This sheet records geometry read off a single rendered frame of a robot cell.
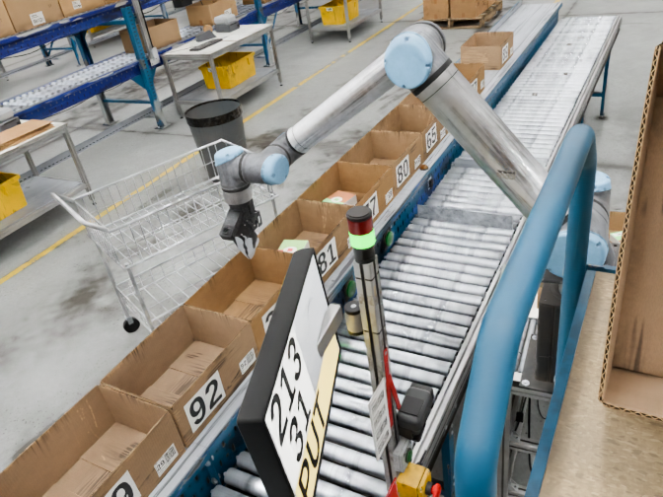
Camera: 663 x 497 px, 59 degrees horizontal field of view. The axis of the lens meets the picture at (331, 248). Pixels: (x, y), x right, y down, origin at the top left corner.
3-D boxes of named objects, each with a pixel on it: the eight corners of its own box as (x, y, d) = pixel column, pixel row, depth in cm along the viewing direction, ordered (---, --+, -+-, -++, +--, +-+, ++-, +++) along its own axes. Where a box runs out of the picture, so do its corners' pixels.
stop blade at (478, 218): (512, 233, 271) (512, 216, 267) (418, 220, 293) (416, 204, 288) (512, 232, 272) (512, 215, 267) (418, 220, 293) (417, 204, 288)
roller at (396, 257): (496, 284, 244) (497, 274, 241) (382, 264, 268) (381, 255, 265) (500, 277, 247) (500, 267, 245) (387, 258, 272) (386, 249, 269)
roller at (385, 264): (492, 293, 239) (492, 283, 237) (377, 272, 263) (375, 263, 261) (496, 286, 243) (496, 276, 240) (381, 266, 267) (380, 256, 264)
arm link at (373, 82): (438, 0, 148) (272, 135, 190) (425, 12, 139) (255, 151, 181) (465, 38, 151) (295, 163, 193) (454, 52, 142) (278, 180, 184)
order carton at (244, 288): (260, 360, 199) (250, 321, 190) (194, 341, 212) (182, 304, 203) (317, 292, 227) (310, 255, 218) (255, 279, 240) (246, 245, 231)
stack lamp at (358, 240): (368, 249, 115) (365, 224, 112) (346, 247, 118) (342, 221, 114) (379, 237, 119) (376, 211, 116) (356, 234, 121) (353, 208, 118)
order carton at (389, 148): (395, 197, 282) (392, 166, 273) (340, 191, 296) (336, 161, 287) (423, 163, 310) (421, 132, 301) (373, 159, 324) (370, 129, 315)
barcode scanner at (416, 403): (438, 408, 156) (434, 384, 149) (422, 447, 148) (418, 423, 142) (414, 401, 159) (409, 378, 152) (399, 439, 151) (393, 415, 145)
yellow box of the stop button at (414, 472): (427, 509, 152) (426, 492, 149) (397, 498, 156) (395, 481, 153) (446, 464, 163) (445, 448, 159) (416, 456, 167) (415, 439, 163)
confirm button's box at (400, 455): (405, 474, 149) (403, 457, 146) (394, 470, 151) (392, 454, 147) (414, 454, 154) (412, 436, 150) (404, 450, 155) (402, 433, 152)
